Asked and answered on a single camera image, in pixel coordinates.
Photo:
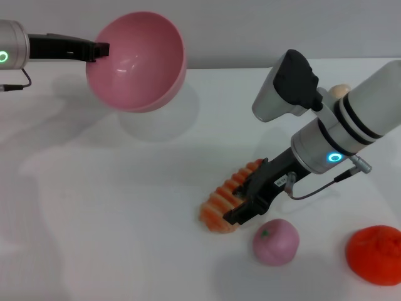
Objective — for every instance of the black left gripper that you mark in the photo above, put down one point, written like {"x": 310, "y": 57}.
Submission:
{"x": 59, "y": 47}

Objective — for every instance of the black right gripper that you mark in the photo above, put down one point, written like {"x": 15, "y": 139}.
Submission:
{"x": 272, "y": 182}

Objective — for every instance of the orange striped bread roll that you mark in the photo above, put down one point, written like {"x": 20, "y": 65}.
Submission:
{"x": 225, "y": 200}

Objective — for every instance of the pink plastic bowl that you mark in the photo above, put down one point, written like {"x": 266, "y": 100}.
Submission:
{"x": 138, "y": 66}

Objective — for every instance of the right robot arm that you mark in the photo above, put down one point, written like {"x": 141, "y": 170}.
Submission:
{"x": 329, "y": 119}

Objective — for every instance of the pink peach toy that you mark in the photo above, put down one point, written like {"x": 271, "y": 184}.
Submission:
{"x": 277, "y": 243}

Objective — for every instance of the beige bun toy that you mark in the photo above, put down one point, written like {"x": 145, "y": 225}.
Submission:
{"x": 340, "y": 91}

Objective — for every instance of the orange tangerine toy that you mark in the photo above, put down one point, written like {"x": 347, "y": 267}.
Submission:
{"x": 374, "y": 255}

